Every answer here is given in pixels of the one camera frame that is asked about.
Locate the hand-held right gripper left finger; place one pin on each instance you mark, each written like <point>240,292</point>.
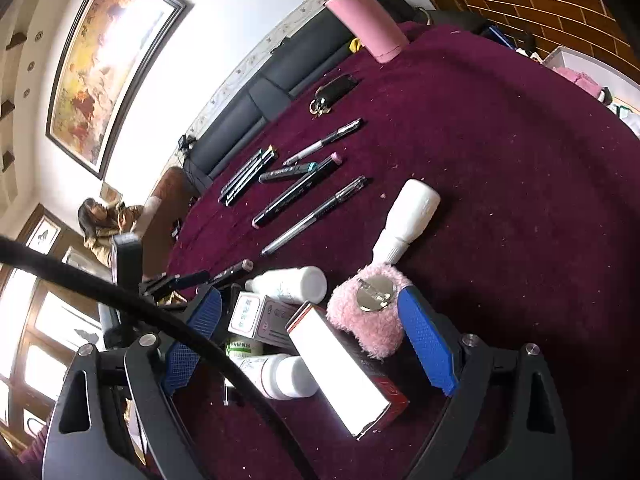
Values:
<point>192,340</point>

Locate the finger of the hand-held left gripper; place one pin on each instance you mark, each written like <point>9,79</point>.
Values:
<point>190,278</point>

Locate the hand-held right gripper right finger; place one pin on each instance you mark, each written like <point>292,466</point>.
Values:
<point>425,340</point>

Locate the fluffy round pouch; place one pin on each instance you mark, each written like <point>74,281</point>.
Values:
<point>360,330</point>

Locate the white box red side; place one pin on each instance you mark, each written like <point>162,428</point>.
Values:
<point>340,375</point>

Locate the white bottle with neck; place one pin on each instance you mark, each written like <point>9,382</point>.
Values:
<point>412,210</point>

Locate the black marker pale caps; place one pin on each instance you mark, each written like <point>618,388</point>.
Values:
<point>232,271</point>

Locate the green label bottle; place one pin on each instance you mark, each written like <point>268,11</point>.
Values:
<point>242,347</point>

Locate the white grey medicine box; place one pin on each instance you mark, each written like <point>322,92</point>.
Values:
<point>255,317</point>

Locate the small framed picture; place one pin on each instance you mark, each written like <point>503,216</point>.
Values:
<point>42,235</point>

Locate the wooden framed window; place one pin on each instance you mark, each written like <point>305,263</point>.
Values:
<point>50,310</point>

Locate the white medicine bottle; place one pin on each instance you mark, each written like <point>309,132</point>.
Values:
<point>295,285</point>
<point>285,377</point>

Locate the pair of black pens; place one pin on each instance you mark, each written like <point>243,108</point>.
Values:
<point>252,180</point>

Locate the small black tripod clamp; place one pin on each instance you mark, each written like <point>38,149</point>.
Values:
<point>186,143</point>

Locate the black marker pink cap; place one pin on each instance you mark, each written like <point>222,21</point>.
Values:
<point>295,192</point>

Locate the clear gel pen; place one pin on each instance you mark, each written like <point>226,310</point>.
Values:
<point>315,215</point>

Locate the black marker teal cap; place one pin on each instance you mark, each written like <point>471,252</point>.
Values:
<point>285,174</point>

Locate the maroon velvet tablecloth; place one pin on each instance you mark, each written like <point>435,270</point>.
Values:
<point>500,210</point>

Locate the silver pen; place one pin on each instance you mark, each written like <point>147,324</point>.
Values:
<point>325,141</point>

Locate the black leather sofa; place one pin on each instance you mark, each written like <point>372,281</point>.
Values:
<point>260,95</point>

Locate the black key case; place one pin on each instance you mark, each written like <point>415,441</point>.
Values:
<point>337,87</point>

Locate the small yellow object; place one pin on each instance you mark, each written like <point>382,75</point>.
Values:
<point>355,45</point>

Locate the pink fluffy bag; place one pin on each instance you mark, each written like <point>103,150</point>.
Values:
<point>575,80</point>

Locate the pink thermos bottle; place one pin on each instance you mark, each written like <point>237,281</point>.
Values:
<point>365,20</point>

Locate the white flat board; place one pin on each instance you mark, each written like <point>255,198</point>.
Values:
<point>565,55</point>

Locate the framed wall painting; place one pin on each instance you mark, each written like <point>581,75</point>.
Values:
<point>100,70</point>

